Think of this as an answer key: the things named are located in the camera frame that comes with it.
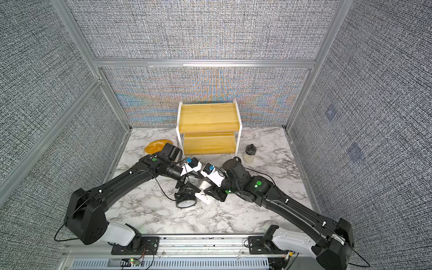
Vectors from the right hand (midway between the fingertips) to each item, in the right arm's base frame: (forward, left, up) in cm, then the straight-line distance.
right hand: (207, 183), depth 70 cm
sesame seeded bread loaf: (+32, +33, -17) cm, 49 cm away
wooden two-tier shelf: (+20, 0, +12) cm, 23 cm away
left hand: (+2, +2, -2) cm, 4 cm away
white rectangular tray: (+39, +24, -23) cm, 51 cm away
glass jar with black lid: (+23, -23, -13) cm, 35 cm away
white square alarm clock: (-3, +3, -6) cm, 8 cm away
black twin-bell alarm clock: (-3, +11, -13) cm, 17 cm away
